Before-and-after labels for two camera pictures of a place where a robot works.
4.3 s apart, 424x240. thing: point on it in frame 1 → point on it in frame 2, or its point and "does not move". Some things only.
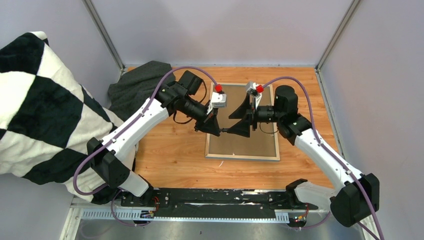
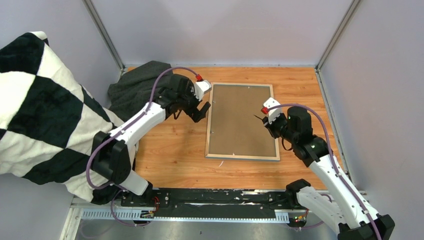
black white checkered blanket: (47, 117) does not move
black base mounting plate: (185, 202) does not move
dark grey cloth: (137, 86) does not move
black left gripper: (208, 123) → (190, 92)
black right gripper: (249, 114) → (270, 127)
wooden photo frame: (263, 145) does not move
